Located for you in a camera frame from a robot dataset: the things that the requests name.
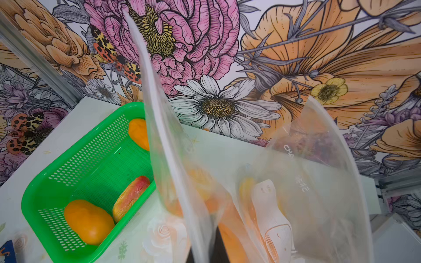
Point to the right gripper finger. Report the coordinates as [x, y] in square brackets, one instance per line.
[212, 252]

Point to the red yellow mango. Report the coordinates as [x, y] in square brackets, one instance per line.
[129, 197]

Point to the orange mango bottom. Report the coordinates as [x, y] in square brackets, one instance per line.
[91, 223]

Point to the orange mango top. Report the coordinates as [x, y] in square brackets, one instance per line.
[138, 133]

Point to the green plastic basket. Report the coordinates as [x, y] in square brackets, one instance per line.
[97, 169]

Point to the blue white small packet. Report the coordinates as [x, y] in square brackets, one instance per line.
[7, 253]

